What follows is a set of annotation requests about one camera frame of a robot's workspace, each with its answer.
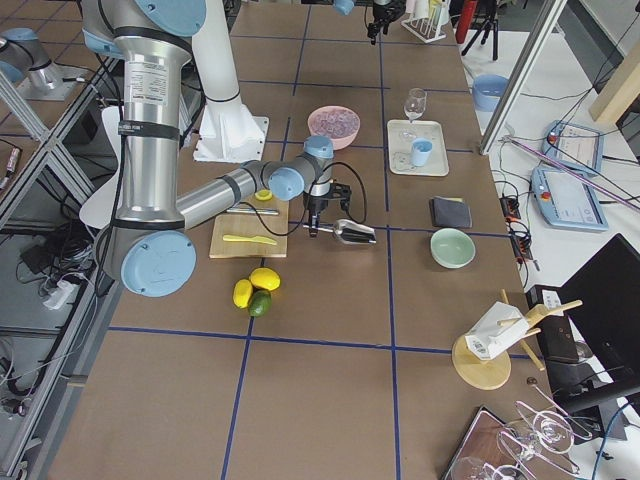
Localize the yellow lemon lower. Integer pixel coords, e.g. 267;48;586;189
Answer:
232;278;254;308

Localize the clear wine glass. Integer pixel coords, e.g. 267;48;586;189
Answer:
400;88;427;141

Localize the teach pendant near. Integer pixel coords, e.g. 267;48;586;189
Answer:
531;166;609;232

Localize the red fire extinguisher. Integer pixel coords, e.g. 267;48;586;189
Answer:
455;0;478;44

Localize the blue bowl on desk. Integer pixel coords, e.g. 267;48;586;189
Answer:
472;74;509;112

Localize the white chair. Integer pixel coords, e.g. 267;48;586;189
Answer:
79;106;121;240

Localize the yellow lemon upper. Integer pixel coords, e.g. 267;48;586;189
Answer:
249;267;281;291

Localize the pink bowl of ice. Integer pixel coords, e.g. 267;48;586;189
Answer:
307;105;361;150

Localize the green empty bowl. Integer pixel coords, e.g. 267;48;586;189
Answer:
430;228;476;269

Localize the half lemon slice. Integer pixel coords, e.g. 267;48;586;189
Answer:
254;189;273;202

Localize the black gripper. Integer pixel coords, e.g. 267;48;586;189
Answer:
367;0;403;38
303;182;352;238

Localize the white cup rack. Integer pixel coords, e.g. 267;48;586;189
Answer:
401;0;450;44

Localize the hanging wine glass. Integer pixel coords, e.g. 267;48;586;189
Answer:
497;400;593;477

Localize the steel ice scoop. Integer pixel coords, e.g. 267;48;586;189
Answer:
318;219;377;245

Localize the yellow plastic knife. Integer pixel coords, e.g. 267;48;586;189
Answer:
222;234;278;246

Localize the green lime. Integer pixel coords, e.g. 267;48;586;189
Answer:
248;290;272;318

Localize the aluminium frame post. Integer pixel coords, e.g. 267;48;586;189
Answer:
479;0;567;155

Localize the black monitor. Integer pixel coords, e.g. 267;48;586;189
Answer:
538;234;639;413

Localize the teach pendant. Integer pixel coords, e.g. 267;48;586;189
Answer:
531;166;609;232
541;120;604;176

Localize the teach pendant far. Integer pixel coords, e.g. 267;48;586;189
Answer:
541;120;604;176

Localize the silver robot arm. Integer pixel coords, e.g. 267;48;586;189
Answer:
81;1;334;297
332;0;406;45

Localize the wooden cutting board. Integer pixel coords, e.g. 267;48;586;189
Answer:
209;197;289;259

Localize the steel muddler tube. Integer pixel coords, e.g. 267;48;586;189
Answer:
225;206;280;216

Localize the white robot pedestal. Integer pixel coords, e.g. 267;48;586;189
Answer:
192;1;269;163

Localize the small blue cup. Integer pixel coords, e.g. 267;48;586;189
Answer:
410;138;433;168

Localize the grey folded cloth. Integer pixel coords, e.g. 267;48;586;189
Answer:
429;196;472;228

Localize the cream serving tray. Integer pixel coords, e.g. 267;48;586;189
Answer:
387;120;449;177

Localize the yellow lemon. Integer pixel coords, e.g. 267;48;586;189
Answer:
232;278;254;308
249;267;281;291

